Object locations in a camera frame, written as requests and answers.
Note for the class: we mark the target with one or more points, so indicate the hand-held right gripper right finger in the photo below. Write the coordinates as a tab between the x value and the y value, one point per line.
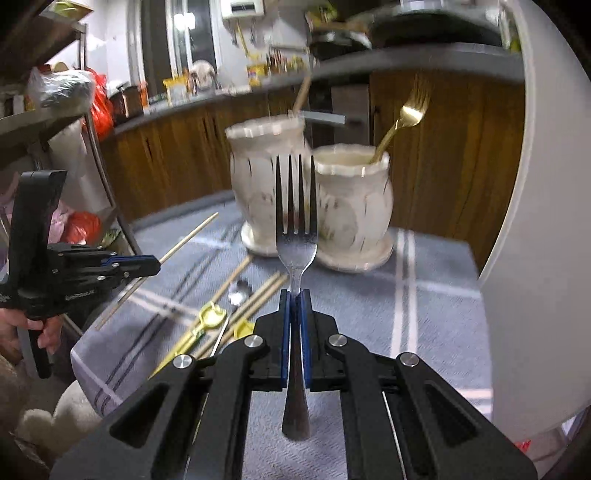
304	341

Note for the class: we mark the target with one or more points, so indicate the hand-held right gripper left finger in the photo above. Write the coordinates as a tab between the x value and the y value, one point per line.
285	341

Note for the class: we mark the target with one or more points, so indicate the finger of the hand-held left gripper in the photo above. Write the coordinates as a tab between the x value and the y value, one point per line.
138	265
104	280

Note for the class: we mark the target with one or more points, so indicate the wooden chopstick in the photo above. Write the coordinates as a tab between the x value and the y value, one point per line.
302	94
263	304
233	279
189	237
258	295

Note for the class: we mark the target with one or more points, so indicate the silver spoon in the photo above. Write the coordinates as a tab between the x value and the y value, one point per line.
240	291

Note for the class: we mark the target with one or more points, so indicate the silver fork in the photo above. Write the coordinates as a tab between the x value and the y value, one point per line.
295	258

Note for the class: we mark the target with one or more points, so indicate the tall white ceramic jar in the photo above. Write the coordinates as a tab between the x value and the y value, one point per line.
254	184

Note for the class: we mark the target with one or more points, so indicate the short white ceramic jar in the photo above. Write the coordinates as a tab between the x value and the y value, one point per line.
355	207

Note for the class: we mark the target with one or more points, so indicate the gold fork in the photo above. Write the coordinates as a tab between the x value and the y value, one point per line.
411	113

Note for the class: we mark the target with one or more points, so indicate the person's left hand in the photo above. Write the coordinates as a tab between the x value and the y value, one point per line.
9	327

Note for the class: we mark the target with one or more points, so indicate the gold spoon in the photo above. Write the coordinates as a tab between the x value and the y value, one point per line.
244	330
211	316

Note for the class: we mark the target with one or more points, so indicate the red plastic bag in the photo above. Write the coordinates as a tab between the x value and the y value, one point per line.
81	227
101	108

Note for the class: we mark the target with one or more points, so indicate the blue-grey plaid tablecloth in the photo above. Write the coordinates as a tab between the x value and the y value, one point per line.
415	323

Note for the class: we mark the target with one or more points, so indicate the metal shelf rack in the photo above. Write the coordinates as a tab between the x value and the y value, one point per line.
93	143

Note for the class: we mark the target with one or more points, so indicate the wooden lower cabinets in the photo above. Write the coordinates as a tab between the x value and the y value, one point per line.
184	152

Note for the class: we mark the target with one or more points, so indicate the cream fluffy clothing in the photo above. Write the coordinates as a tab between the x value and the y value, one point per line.
60	420

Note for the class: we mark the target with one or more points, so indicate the clear bag of greens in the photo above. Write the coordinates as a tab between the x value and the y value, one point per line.
60	87

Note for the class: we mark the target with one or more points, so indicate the yellow food bag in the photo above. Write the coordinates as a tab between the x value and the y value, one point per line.
175	90

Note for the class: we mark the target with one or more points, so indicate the white cloth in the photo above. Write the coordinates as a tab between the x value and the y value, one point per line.
203	74

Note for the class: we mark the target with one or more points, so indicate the yellow oil bottle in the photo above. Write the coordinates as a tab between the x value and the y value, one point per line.
256	74

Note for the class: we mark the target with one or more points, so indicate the kitchen window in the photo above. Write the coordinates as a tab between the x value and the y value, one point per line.
180	41

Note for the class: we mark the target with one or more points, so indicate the stainless built-in oven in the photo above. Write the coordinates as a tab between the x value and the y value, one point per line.
346	99

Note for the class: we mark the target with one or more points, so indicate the white water heater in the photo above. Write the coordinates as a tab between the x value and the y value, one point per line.
242	7

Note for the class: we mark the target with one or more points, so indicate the grey kitchen countertop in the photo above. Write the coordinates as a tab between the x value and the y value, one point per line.
369	62

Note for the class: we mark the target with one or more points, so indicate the black wok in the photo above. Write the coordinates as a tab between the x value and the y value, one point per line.
337	46

